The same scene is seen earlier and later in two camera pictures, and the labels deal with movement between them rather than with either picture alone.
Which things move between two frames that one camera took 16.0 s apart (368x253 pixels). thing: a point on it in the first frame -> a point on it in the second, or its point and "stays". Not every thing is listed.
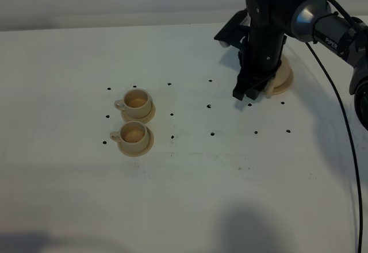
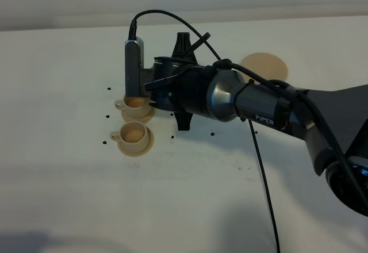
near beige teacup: x=133 y=137 stays
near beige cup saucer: x=151 y=141 stays
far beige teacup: x=136 y=102 stays
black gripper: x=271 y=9 -> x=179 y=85
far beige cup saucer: x=145 y=119 stays
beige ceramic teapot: x=281 y=78 -> x=149 y=100
